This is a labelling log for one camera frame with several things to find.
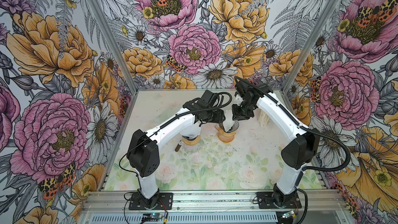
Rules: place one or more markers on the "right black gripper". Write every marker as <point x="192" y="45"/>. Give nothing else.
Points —
<point x="237" y="115"/>

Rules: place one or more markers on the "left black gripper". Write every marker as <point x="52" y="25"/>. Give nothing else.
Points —
<point x="218" y="118"/>

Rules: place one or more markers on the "white paper coffee filter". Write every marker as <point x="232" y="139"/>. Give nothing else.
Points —
<point x="191" y="132"/>

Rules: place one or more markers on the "coffee filter pack orange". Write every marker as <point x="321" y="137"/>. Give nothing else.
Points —
<point x="263" y="119"/>

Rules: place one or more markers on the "wooden ring holder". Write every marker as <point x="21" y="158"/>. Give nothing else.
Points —
<point x="191" y="141"/>

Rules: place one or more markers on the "clear glass carafe brown handle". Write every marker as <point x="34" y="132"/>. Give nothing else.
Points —
<point x="188" y="148"/>

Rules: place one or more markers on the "grey ribbed dripper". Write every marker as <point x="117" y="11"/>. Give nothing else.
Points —
<point x="229" y="126"/>

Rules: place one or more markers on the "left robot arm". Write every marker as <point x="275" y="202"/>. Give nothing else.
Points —
<point x="143" y="153"/>

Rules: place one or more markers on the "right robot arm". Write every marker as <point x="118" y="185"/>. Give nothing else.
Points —
<point x="302" y="143"/>

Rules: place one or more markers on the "orange glass pitcher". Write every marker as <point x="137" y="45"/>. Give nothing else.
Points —
<point x="223" y="136"/>

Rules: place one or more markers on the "green circuit board left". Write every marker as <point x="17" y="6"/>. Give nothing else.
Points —
<point x="152" y="217"/>

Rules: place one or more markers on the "green circuit board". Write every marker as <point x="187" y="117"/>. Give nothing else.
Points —
<point x="289" y="214"/>
<point x="152" y="217"/>

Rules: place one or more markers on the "green circuit board right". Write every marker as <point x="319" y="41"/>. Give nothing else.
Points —
<point x="289" y="214"/>

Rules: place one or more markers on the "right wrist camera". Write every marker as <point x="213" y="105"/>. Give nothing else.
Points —
<point x="238" y="100"/>

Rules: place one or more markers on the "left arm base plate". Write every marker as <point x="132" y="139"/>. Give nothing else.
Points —
<point x="160" y="201"/>

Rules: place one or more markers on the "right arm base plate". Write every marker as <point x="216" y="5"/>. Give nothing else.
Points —
<point x="267" y="199"/>

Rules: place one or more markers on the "aluminium front rail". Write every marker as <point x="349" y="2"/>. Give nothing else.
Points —
<point x="209" y="201"/>

